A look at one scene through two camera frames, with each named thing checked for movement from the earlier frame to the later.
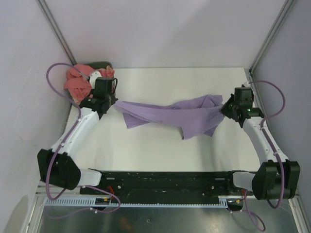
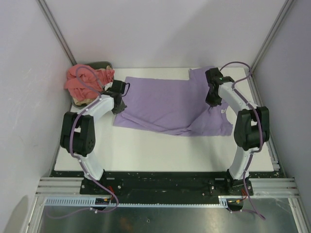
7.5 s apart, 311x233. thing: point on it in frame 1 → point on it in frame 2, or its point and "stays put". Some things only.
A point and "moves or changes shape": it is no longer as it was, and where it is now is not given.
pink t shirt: [77, 83] stays put
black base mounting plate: [142, 186] stays put
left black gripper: [112, 97] → [121, 108]
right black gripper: [233, 97] → [212, 102]
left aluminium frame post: [47, 11] stays put
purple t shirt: [190, 118] moves or changes shape
